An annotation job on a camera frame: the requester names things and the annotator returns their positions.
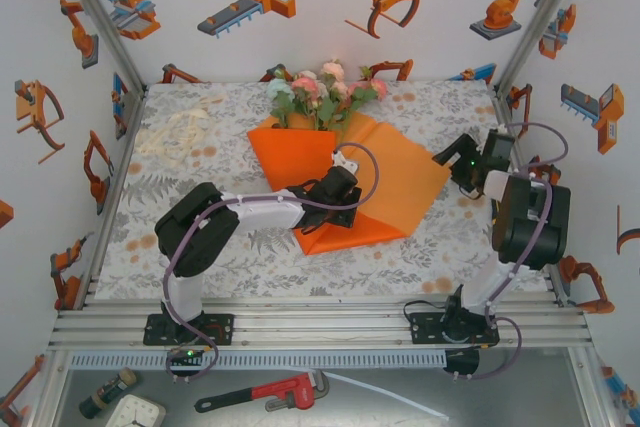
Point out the orange wrapping paper sheet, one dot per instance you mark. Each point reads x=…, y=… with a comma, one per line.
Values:
x=400, y=182

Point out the artificial flower bouquet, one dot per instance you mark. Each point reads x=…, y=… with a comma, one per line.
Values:
x=320, y=97

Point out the cream ribbon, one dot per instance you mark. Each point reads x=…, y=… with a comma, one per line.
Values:
x=175, y=134

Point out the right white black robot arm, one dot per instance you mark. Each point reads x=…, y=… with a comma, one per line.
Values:
x=530, y=227

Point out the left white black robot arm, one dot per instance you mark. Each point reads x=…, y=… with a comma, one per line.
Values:
x=195, y=227

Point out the floral print tablecloth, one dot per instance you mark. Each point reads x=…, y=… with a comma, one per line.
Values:
x=200, y=257

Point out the red pipe wrench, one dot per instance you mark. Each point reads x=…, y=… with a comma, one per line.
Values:
x=280, y=392

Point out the black controller board green light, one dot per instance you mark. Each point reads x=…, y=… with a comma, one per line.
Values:
x=187, y=356

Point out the white alarm clock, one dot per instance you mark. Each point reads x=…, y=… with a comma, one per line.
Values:
x=135, y=412

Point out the aluminium side rail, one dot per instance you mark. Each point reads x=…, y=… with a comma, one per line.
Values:
x=117, y=187
x=505, y=112

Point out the aluminium mounting rail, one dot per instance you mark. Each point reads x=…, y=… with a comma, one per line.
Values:
x=320, y=332

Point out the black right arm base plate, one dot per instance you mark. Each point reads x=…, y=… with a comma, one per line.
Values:
x=422, y=329

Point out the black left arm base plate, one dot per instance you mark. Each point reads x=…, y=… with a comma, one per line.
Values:
x=225, y=329

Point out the aluminium frame post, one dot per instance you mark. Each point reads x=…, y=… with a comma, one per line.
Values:
x=545, y=12
x=95, y=17

